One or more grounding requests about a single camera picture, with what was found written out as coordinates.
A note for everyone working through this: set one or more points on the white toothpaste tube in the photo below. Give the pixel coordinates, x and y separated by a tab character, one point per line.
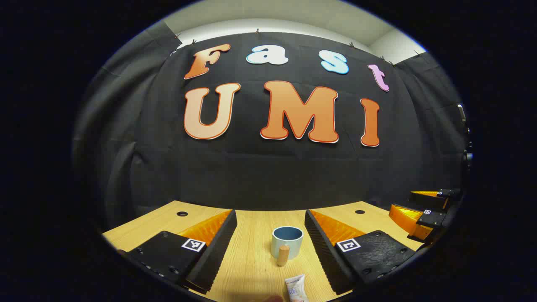
295	289

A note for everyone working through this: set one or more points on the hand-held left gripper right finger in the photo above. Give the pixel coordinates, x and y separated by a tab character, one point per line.
319	247

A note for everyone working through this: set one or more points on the wooden desktop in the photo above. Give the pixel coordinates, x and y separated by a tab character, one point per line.
256	268

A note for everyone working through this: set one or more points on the dark brown round coaster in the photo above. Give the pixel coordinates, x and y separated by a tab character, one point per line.
273	299

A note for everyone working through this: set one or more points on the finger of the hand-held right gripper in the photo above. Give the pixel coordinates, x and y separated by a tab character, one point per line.
428	197
409	220

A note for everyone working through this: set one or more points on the black backdrop cloth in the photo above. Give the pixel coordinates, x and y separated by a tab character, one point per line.
268	176

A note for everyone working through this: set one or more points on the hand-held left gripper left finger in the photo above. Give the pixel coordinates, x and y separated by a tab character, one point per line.
220	247

